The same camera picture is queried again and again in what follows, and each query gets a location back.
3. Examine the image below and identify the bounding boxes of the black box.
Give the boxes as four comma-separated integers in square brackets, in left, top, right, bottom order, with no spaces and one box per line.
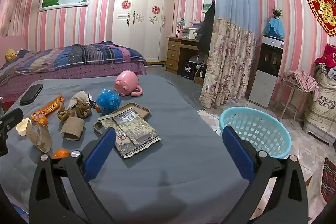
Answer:
[182,61,197,80]

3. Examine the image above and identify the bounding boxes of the cardboard box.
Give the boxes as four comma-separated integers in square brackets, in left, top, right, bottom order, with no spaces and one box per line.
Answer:
[304,174,324,216]

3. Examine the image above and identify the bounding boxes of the blue plastic bag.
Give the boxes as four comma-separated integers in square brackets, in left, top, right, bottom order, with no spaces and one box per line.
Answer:
[96,88,121,115]

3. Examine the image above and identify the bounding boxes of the black hanging garment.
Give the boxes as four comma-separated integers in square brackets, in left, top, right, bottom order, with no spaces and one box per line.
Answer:
[198,0,217,67]

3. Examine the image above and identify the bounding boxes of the desk lamp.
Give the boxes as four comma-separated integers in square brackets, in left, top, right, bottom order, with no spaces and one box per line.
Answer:
[176,18,186,38]

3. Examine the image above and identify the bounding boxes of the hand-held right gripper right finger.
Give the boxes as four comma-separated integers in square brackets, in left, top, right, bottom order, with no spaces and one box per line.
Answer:
[222,126,309,224]

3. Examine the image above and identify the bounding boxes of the turquoise plastic basket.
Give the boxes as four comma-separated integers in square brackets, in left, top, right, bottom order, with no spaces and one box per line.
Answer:
[219,106,292,157]

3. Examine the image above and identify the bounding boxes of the blue cloth cover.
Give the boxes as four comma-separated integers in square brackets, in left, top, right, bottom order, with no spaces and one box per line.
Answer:
[264,18,286,39]

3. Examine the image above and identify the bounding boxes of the pile of red clothes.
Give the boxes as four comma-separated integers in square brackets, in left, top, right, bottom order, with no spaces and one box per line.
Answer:
[314,43,336,68]

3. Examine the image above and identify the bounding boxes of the white printer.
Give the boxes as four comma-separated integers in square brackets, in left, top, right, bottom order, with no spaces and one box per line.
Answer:
[182,21,205,39]

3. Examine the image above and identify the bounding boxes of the metal wire stand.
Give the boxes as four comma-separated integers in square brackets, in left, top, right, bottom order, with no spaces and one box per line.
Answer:
[272,74,309,125]

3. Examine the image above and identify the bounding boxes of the purple bed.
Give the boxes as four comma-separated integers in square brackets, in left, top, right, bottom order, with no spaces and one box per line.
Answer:
[0,60,147,104]

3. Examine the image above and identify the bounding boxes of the small potted plant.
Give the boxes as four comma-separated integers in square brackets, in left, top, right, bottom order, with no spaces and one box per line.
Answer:
[272,7,284,20]

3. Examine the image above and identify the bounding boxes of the water dispenser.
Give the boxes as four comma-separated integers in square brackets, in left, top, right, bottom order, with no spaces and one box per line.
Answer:
[248,35,285,108]

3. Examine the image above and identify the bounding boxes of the yellow plush duck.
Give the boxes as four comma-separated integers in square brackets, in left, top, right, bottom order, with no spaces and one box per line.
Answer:
[5,49,18,62]

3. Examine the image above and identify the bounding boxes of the pink pig mug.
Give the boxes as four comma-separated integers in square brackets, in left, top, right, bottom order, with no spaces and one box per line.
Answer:
[114,70,144,97]

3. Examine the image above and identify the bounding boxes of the floral covered cabinet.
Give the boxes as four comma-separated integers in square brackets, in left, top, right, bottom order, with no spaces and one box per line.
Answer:
[303,64,336,147]

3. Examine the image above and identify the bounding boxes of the white bag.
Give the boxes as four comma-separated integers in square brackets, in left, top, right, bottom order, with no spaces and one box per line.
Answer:
[189,53,206,67]

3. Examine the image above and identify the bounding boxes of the blue and floral curtain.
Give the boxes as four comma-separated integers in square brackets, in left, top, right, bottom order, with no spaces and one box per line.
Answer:
[200,0,259,109]

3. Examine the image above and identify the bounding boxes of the tan phone case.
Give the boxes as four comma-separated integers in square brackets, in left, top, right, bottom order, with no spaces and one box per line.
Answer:
[94,103,151,136]

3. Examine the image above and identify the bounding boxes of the curled cardboard strip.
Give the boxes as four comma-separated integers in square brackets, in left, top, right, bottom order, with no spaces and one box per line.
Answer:
[26,125,52,153]

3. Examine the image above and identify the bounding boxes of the pink headboard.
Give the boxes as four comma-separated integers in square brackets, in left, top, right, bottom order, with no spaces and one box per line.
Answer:
[0,35,28,63]

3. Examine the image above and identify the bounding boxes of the pink cloth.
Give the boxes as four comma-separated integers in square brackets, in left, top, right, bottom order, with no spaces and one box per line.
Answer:
[283,70,319,100]

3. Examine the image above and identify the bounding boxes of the wooden desk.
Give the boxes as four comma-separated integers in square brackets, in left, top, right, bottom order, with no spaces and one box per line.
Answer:
[166,35,204,75]

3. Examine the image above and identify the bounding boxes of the white wardrobe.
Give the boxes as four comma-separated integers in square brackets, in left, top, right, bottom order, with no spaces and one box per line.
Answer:
[112,0,175,63]

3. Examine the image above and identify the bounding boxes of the cream round cap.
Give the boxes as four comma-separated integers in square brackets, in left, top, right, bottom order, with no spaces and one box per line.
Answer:
[16,118,32,136]

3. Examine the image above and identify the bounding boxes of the black smartphone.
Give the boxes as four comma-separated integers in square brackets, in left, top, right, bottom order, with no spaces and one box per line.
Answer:
[20,84,43,106]

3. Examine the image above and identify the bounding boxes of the orange plastic lid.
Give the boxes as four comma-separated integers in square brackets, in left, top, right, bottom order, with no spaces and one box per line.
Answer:
[52,149,70,159]

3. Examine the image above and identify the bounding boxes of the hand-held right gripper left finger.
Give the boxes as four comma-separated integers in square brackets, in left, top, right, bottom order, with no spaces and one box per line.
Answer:
[29,127,117,224]

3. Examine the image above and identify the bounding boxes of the beige face mask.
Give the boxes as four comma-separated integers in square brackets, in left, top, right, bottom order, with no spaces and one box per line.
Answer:
[68,91,97,111]

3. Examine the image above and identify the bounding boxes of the red heart wall decoration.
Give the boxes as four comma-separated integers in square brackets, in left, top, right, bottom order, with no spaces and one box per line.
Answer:
[307,0,336,36]

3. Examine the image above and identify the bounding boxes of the plaid blanket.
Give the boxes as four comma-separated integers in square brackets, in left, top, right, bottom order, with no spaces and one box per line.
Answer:
[0,41,150,75]

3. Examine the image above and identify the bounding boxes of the brown paper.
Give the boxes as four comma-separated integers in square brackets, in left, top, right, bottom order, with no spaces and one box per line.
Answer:
[57,105,75,123]
[76,99,92,118]

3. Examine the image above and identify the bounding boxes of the orange snack wrapper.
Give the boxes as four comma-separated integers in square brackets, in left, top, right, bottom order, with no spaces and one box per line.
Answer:
[31,94,65,121]

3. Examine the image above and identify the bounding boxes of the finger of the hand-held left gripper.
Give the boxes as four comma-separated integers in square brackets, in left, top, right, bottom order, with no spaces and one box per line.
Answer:
[0,108,24,134]
[0,132,10,157]

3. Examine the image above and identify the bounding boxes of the grey printed snack packet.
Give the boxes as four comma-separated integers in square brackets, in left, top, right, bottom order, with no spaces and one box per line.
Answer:
[101,111,161,159]

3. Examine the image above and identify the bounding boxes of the red plaid bag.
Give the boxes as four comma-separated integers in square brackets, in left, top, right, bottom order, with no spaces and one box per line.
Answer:
[320,157,336,202]

